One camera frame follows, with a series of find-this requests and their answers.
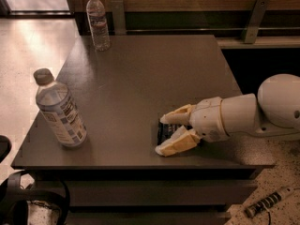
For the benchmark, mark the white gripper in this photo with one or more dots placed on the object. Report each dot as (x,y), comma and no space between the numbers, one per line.
(206,118)

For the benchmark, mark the dark blue rxbar wrapper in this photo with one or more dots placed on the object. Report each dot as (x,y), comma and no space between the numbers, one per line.
(165,131)

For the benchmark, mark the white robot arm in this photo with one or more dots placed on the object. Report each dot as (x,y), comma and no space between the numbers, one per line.
(274,112)

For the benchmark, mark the labelled water bottle near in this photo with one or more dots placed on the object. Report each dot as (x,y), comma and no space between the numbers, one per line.
(59,109)

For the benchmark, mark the clear water bottle far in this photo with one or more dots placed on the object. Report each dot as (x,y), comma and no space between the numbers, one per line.
(96,15)

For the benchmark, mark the grey drawer cabinet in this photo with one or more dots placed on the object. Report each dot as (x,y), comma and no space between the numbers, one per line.
(145,197)

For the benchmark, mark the white power strip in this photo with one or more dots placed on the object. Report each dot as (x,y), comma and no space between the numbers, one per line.
(269,201)

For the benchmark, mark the black round object left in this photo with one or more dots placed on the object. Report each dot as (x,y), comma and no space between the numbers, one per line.
(5,147)

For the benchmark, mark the black chair base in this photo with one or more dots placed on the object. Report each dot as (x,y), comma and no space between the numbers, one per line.
(14,199)

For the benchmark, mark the grey metal bracket left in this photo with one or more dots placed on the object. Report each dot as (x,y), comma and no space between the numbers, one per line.
(118,17)

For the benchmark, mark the grey metal bracket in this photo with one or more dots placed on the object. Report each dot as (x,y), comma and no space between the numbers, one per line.
(118,17)
(250,33)

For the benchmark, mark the grey metal bracket right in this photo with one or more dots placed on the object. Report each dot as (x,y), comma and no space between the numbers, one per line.
(250,33)

